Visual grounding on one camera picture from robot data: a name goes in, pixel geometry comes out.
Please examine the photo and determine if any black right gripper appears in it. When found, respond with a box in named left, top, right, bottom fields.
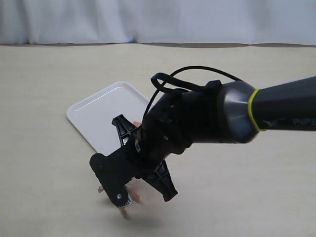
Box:
left=112, top=92, right=193, bottom=202

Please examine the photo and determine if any wooden notched puzzle piece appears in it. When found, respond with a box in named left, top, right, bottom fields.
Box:
left=133, top=121, right=141, bottom=127
left=119, top=208, right=131, bottom=220
left=128, top=188, right=143, bottom=204
left=98, top=186, right=104, bottom=193

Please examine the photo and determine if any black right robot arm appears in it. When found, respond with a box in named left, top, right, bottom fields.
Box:
left=97, top=73, right=316, bottom=207

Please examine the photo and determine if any white rectangular plastic tray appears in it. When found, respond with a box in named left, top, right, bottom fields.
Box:
left=66, top=81, right=149, bottom=156

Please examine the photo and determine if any white fabric backdrop curtain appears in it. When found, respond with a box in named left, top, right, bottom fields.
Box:
left=0, top=0, right=316, bottom=45

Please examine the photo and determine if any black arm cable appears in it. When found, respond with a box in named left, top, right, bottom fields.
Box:
left=142, top=65, right=247, bottom=124

